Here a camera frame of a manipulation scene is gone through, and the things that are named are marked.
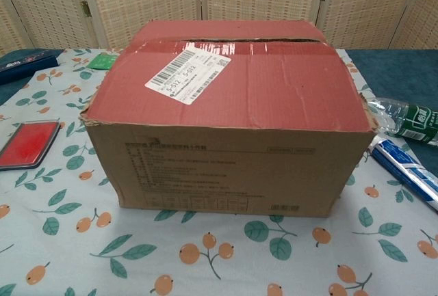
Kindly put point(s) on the brown cardboard shipping box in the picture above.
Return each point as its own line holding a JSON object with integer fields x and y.
{"x": 222, "y": 173}

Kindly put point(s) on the dark blue case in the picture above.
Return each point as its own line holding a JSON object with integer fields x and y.
{"x": 24, "y": 65}

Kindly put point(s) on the small green packet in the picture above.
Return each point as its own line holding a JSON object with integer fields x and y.
{"x": 101, "y": 62}

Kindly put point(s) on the blue and white tube package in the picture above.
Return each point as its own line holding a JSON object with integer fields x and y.
{"x": 403, "y": 166}

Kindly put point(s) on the fruit and leaf print tablecloth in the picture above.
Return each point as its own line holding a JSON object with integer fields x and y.
{"x": 51, "y": 224}

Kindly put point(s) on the red ink pad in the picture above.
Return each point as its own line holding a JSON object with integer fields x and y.
{"x": 27, "y": 145}

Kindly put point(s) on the clear bottle with green label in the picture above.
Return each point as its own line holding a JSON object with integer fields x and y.
{"x": 421, "y": 121}

